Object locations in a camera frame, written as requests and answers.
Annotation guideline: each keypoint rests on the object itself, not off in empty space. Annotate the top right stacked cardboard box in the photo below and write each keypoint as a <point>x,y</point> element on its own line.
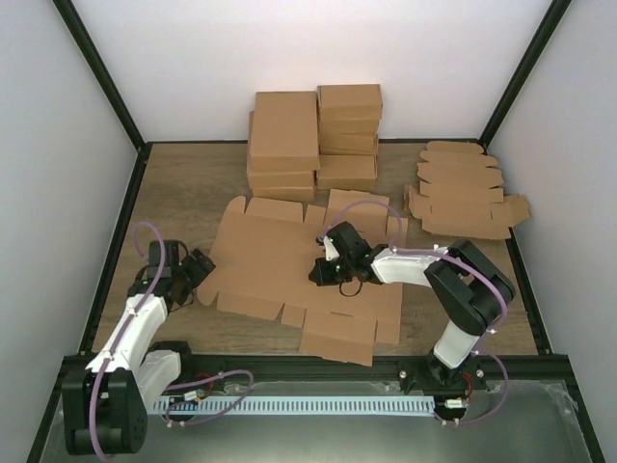
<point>348,102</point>

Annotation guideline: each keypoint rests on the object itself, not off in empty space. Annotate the pile of flat cardboard blanks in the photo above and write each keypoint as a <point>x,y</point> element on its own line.
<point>458,164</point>

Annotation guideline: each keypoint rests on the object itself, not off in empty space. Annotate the black frame post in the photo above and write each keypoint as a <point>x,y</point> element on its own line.
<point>87,47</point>
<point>540,39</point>

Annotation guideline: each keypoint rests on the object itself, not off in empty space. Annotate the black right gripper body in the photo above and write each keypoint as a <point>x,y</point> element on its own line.
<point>336,275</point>

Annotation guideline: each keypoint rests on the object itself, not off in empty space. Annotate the top left stacked cardboard box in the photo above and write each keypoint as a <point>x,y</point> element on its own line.
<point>284,134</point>

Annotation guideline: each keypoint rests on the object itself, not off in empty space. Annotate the top flat cardboard blank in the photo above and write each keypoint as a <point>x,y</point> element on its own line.
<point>446,217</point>

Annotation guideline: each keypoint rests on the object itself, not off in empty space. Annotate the black left frame post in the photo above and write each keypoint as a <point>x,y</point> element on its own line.
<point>87,47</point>

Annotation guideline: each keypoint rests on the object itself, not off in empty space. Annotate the black aluminium front rail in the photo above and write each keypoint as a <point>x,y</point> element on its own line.
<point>306,368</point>

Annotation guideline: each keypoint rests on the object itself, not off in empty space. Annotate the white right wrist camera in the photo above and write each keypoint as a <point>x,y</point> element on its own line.
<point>328,246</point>

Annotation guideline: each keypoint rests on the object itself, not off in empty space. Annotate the black right frame post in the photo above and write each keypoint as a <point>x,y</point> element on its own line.
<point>540,39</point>

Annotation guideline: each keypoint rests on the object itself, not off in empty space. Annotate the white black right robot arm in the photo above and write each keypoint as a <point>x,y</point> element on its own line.
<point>474,293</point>

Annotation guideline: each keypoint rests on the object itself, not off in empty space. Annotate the light blue slotted cable duct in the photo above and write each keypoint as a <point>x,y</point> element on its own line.
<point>379,405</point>

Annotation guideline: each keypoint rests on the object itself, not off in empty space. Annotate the clear plastic sheet cover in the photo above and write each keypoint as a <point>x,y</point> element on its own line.
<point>536,423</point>

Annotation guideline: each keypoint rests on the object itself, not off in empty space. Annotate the front right folded cardboard box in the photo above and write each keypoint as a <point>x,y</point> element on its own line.
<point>348,172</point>

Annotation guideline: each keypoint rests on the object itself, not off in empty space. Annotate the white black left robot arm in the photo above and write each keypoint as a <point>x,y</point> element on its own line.
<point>106,403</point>

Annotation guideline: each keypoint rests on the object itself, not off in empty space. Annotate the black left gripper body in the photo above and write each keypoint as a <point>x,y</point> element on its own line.
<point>193,279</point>

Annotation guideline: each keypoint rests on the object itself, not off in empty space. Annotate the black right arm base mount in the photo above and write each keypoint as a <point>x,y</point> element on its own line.
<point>429,375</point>

